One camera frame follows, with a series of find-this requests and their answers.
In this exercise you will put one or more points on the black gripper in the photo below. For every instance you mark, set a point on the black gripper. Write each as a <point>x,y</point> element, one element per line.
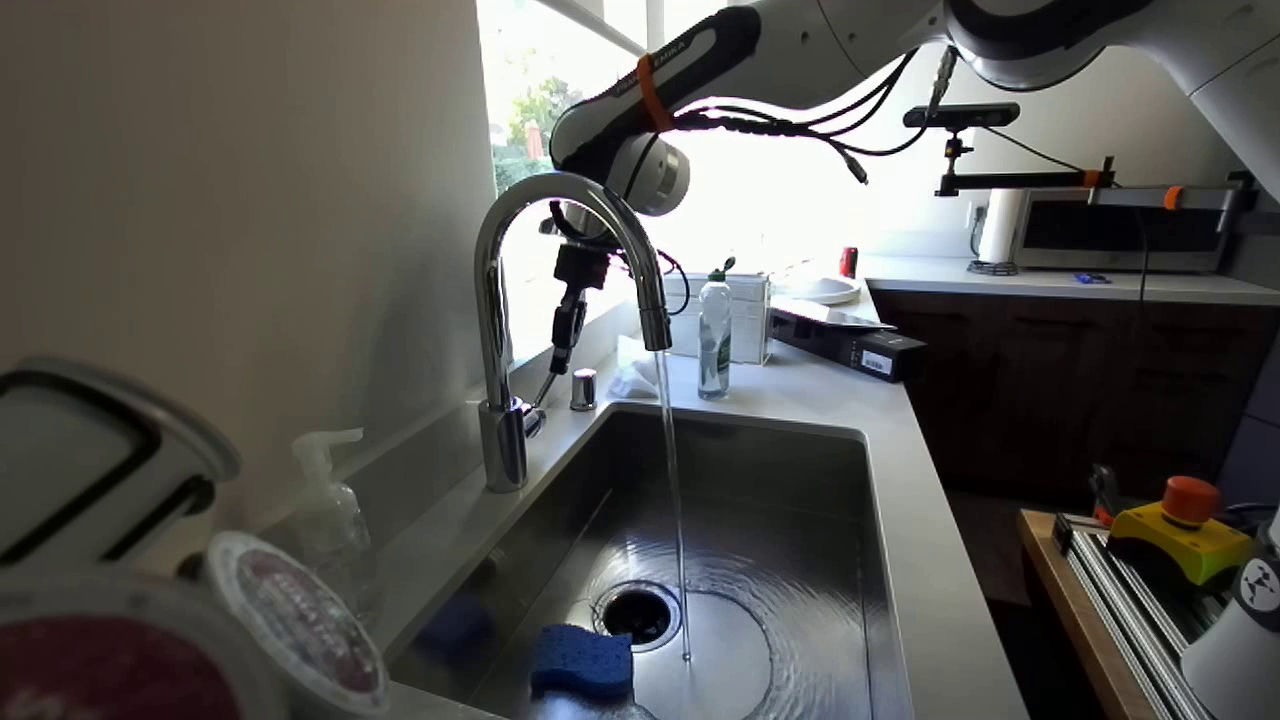
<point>583,266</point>

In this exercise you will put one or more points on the chrome faucet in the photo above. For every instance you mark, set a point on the chrome faucet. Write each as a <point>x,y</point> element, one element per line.
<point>513,308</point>

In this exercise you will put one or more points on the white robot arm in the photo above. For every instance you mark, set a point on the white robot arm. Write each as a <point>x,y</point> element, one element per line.
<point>803,53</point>

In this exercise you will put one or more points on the dish soap bottle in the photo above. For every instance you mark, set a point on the dish soap bottle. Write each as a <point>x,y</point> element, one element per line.
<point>717,328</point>

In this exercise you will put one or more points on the white box on counter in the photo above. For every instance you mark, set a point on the white box on counter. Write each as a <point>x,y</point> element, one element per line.
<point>750,312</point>

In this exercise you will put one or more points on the small red cup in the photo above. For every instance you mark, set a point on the small red cup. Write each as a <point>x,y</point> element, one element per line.
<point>848,260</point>

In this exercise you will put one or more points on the stainless steel sink basin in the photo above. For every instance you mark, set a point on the stainless steel sink basin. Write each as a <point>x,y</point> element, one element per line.
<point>767,529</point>

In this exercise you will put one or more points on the sink drain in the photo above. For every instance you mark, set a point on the sink drain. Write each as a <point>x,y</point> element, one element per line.
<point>643,613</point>

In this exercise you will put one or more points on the clear soap pump bottle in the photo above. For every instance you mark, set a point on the clear soap pump bottle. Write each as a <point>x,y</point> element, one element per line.
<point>325,527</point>

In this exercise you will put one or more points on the black flat box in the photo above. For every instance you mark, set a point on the black flat box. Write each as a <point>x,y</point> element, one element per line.
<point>870,348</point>

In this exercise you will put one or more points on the blue sponge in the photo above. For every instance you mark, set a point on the blue sponge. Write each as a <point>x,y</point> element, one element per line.
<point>583,666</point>

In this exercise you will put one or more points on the red lidded white tub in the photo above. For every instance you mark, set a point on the red lidded white tub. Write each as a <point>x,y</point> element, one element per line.
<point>302,625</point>

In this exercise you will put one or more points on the paper towel roll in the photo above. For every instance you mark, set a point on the paper towel roll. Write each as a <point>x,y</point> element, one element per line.
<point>1003,224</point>

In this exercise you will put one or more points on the dark wooden cabinet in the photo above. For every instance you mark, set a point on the dark wooden cabinet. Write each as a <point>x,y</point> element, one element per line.
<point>1024,392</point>

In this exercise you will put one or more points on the microwave oven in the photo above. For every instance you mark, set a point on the microwave oven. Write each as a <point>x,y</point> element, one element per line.
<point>1127,230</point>

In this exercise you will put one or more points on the yellow emergency stop button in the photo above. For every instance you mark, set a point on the yellow emergency stop button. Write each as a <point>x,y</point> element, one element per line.
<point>1186,527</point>

